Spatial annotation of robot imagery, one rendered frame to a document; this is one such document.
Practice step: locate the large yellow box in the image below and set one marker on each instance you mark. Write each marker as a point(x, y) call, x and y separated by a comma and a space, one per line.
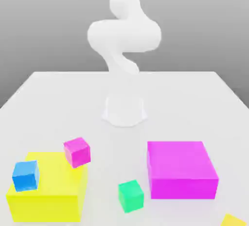
point(52, 196)

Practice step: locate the small green cube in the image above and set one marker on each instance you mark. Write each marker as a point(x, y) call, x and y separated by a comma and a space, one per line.
point(131, 196)

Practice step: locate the small yellow cube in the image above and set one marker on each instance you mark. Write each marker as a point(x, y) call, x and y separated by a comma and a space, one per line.
point(232, 221)

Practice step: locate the large magenta box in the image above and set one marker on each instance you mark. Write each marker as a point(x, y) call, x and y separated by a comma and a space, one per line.
point(181, 163)

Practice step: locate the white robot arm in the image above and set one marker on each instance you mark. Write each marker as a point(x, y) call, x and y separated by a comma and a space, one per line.
point(124, 35)

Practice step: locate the small magenta cube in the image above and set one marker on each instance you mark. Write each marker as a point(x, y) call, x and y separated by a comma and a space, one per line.
point(78, 153)

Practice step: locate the small blue cube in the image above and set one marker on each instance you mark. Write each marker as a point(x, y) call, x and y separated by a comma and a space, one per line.
point(25, 177)

